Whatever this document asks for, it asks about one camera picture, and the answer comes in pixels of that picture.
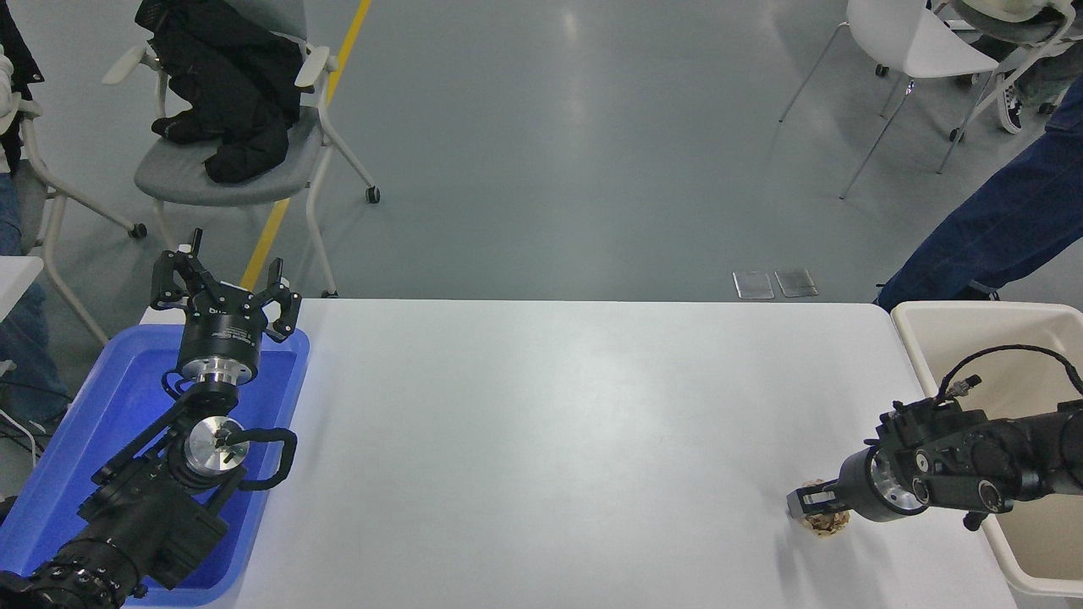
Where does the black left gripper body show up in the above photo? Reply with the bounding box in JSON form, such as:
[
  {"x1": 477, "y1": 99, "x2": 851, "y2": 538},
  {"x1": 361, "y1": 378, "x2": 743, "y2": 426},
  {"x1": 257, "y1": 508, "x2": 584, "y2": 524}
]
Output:
[{"x1": 179, "y1": 288, "x2": 270, "y2": 366}]

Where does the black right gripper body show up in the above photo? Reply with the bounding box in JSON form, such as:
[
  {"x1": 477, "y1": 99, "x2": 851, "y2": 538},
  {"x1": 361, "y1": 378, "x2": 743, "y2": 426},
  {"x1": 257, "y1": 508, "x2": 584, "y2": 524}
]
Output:
[{"x1": 838, "y1": 448, "x2": 889, "y2": 521}]

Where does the tan paper ball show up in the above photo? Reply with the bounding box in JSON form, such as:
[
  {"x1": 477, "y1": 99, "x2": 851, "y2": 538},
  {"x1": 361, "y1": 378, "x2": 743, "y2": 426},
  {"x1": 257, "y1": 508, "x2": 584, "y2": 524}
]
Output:
[{"x1": 791, "y1": 480, "x2": 850, "y2": 540}]

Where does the blue plastic tray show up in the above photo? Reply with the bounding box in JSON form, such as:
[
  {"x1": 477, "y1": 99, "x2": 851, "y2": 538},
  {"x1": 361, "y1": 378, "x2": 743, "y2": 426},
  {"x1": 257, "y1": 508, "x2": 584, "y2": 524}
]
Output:
[{"x1": 0, "y1": 324, "x2": 311, "y2": 608}]

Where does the large pale plastic bin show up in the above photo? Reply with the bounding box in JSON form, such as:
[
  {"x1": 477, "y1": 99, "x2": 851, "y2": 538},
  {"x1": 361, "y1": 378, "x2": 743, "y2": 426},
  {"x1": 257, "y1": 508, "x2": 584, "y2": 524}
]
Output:
[{"x1": 890, "y1": 302, "x2": 1083, "y2": 600}]

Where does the small white table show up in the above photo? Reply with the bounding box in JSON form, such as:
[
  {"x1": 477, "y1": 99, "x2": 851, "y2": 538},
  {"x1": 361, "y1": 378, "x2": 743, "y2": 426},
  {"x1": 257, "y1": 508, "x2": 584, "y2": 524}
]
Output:
[{"x1": 0, "y1": 256, "x2": 45, "y2": 322}]

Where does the person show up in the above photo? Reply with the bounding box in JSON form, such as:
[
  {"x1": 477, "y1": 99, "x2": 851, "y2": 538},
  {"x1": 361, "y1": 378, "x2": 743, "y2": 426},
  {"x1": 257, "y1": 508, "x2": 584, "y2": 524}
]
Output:
[
  {"x1": 876, "y1": 72, "x2": 1083, "y2": 312},
  {"x1": 0, "y1": 0, "x2": 73, "y2": 424},
  {"x1": 997, "y1": 47, "x2": 1083, "y2": 136}
]

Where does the black clothing bundle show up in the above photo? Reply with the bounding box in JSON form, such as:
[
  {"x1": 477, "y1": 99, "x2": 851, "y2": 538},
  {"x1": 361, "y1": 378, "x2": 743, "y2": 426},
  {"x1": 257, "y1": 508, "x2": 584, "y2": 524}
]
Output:
[{"x1": 135, "y1": 0, "x2": 305, "y2": 185}]

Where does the white shell chair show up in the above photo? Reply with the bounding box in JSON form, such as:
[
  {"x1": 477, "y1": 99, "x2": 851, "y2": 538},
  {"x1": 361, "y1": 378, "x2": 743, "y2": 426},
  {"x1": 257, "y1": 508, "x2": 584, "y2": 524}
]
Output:
[{"x1": 778, "y1": 0, "x2": 1001, "y2": 201}]

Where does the grey padded chair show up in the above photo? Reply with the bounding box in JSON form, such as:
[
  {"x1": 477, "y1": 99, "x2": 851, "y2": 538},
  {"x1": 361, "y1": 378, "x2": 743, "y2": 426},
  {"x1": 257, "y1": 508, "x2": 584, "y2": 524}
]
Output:
[{"x1": 931, "y1": 0, "x2": 1077, "y2": 174}]

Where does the grey seat white frame chair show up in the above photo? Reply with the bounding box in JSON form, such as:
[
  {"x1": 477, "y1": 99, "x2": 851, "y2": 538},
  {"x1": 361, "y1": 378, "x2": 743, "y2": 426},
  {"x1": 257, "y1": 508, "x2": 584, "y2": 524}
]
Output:
[{"x1": 102, "y1": 0, "x2": 382, "y2": 299}]

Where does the white cable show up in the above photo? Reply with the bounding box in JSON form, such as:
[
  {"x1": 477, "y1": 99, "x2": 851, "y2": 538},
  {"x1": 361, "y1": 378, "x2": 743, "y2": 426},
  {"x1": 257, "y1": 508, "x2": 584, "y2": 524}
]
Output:
[{"x1": 0, "y1": 410, "x2": 41, "y2": 468}]

